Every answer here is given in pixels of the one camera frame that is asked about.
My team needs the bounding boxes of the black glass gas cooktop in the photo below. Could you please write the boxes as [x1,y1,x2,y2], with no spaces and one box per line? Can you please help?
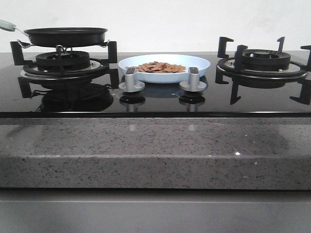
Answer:
[0,52,311,118]

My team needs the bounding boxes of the left black burner with grate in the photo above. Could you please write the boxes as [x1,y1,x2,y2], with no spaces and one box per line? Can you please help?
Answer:
[10,40,120,98]

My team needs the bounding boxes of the black frying pan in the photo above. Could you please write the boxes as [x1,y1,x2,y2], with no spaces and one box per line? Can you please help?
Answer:
[0,19,108,48]

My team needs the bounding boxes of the light blue plate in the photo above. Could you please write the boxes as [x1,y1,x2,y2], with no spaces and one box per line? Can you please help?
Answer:
[118,54,210,83]

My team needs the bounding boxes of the silver stove knob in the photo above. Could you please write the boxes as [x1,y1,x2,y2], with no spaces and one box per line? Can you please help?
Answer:
[119,67,145,93]
[179,67,207,92]

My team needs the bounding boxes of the wire pan support ring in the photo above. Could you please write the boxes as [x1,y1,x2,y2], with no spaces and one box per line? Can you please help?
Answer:
[17,39,111,57]

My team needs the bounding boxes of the grey cabinet front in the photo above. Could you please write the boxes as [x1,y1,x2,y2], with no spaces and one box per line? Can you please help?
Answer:
[0,189,311,233]

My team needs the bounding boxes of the right silver stove knob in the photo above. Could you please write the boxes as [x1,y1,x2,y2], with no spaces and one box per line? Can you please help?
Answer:
[179,67,207,92]

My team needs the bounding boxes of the black burner with grate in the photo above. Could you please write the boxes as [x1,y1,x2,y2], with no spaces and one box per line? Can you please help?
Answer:
[10,40,120,98]
[215,36,311,104]

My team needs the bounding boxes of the brown meat slices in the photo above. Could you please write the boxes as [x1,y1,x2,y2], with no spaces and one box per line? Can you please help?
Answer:
[134,62,186,73]

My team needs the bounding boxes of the right black burner with grate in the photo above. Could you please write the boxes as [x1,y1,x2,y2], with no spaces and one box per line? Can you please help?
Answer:
[215,36,311,104]

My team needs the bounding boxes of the left silver stove knob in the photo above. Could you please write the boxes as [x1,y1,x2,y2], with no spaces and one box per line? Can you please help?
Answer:
[119,67,145,93]

